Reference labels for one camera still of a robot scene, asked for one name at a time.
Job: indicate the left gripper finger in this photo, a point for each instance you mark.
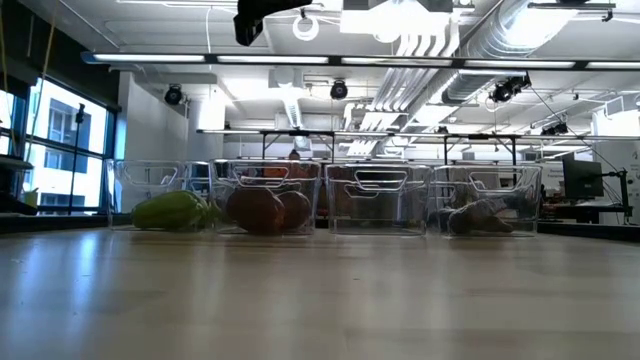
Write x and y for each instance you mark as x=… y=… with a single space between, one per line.
x=250 y=22

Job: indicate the green pepper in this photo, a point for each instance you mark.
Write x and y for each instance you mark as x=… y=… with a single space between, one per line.
x=170 y=211

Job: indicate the grey-brown items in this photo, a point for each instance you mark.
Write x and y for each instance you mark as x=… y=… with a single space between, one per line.
x=477 y=217

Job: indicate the black monitor on arm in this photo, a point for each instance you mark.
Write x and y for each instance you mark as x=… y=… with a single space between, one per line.
x=582 y=180

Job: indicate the black ceiling spotlight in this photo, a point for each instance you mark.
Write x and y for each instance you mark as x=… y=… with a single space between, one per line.
x=505 y=91
x=173 y=95
x=339 y=90
x=552 y=129

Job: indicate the overhead LED light bar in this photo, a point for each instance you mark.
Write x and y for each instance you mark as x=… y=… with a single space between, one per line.
x=150 y=58

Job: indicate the person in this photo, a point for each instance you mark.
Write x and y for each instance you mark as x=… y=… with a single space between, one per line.
x=294 y=155

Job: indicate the clear plastic bin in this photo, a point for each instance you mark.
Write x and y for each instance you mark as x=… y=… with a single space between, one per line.
x=310 y=175
x=380 y=210
x=150 y=172
x=525 y=200

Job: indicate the black tripod stand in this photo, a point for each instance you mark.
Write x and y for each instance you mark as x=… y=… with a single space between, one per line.
x=79 y=115

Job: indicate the large window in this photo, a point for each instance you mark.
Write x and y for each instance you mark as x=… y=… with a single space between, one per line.
x=65 y=120

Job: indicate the dark distant desk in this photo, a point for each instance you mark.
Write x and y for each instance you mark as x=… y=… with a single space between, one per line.
x=585 y=210

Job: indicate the distant black light frame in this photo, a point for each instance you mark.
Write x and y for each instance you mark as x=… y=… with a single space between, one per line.
x=300 y=133

